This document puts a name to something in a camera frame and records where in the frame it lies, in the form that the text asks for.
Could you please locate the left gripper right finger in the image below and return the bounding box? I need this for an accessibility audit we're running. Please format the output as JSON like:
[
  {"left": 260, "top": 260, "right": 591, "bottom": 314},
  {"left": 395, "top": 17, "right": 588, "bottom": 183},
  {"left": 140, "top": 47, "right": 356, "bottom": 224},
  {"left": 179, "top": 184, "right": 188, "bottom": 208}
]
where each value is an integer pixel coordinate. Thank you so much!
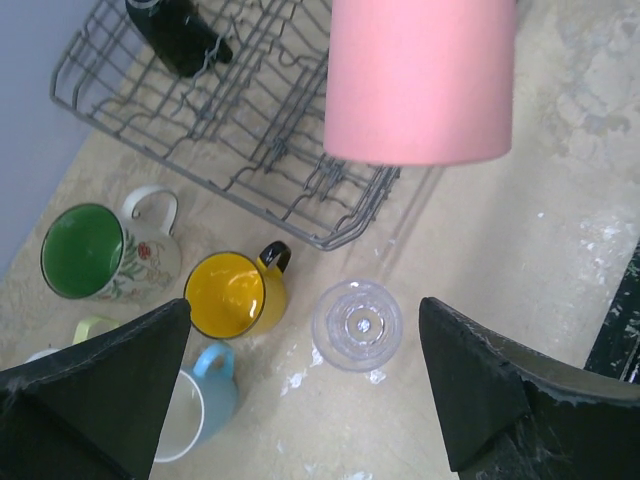
[{"left": 418, "top": 297, "right": 639, "bottom": 479}]

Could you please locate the light blue mug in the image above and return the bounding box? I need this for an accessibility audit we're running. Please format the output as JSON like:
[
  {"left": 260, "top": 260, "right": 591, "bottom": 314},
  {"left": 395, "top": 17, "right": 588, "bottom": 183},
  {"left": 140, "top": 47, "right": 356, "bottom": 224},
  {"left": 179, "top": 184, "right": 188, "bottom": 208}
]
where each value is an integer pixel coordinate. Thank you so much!
[{"left": 154, "top": 341, "right": 238, "bottom": 463}]

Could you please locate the clear glass cup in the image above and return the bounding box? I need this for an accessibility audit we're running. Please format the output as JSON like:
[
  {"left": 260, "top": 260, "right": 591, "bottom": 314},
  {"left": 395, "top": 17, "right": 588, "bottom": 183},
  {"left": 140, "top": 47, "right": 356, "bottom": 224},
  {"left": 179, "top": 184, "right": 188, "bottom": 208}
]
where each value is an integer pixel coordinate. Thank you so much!
[{"left": 311, "top": 279, "right": 403, "bottom": 373}]

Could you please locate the pink handleless tumbler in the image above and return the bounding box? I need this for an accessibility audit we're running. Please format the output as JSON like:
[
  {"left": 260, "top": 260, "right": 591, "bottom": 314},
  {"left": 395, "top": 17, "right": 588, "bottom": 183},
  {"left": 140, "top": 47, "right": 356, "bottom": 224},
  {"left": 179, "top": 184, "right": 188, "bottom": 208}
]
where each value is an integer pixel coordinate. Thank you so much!
[{"left": 323, "top": 0, "right": 518, "bottom": 166}]

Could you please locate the white floral mug green inside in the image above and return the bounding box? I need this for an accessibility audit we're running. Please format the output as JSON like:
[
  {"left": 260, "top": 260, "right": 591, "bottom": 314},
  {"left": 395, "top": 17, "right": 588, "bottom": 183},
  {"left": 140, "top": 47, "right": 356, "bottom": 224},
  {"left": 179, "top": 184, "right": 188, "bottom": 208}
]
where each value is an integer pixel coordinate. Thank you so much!
[{"left": 40, "top": 185, "right": 182, "bottom": 304}]

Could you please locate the black cup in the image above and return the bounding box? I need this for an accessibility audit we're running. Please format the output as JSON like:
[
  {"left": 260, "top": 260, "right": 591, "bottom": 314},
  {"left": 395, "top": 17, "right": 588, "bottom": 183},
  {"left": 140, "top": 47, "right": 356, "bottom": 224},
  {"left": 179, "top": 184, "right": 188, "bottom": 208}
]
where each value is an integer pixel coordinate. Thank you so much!
[{"left": 125, "top": 0, "right": 233, "bottom": 78}]

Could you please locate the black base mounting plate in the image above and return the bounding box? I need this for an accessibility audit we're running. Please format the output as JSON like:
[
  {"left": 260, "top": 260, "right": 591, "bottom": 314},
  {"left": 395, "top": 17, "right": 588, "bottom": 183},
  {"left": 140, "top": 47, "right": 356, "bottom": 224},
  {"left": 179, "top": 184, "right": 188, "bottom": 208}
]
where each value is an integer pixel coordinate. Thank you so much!
[{"left": 584, "top": 245, "right": 640, "bottom": 385}]

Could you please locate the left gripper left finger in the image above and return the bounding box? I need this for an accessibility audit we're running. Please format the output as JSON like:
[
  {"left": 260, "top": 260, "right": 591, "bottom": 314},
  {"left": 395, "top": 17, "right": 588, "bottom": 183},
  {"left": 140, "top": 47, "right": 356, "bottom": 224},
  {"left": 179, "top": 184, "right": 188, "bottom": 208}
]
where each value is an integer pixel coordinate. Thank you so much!
[{"left": 1, "top": 299, "right": 190, "bottom": 479}]

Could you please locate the grey wire dish rack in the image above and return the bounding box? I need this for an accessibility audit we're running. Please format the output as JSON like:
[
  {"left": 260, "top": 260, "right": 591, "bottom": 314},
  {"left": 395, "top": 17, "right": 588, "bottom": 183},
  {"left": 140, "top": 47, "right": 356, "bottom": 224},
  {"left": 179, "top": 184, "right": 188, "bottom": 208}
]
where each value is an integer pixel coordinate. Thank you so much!
[{"left": 49, "top": 1, "right": 400, "bottom": 251}]

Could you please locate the yellow mug black handle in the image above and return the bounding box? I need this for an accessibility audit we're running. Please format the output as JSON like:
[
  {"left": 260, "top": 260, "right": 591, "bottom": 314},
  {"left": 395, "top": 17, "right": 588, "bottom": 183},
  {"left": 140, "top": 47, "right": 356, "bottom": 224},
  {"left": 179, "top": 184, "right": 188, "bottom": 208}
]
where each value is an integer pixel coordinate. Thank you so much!
[{"left": 184, "top": 241, "right": 291, "bottom": 340}]

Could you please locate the light green faceted mug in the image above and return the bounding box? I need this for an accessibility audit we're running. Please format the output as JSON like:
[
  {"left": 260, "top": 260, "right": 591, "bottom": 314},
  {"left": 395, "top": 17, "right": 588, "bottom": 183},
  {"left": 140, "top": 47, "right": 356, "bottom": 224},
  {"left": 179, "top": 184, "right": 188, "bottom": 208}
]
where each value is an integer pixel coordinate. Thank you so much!
[{"left": 26, "top": 316, "right": 121, "bottom": 363}]

